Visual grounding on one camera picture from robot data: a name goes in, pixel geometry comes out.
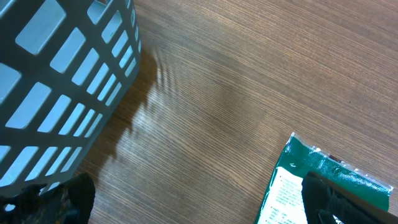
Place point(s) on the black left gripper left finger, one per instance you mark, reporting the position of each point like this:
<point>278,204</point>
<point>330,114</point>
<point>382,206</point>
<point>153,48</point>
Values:
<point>70,202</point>

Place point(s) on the green glove packet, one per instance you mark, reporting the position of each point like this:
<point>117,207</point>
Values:
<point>282,202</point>

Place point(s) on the grey plastic shopping basket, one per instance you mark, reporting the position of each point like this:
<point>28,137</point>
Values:
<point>65,66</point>

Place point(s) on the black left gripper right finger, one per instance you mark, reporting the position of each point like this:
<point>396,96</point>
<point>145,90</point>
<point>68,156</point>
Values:
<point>326,202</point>

